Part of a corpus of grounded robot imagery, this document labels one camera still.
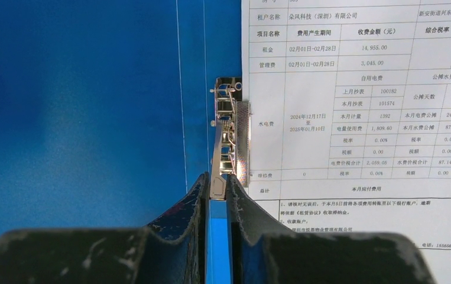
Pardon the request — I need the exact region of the blue clip file folder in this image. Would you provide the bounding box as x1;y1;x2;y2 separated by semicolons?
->
0;1;242;283

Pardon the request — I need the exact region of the Chinese printed paper sheet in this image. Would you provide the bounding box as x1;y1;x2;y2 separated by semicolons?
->
242;0;451;283

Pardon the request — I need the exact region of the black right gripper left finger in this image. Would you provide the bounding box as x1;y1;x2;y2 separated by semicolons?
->
0;173;209;283

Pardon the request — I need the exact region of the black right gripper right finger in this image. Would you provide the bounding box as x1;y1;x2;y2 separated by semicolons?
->
226;175;434;283

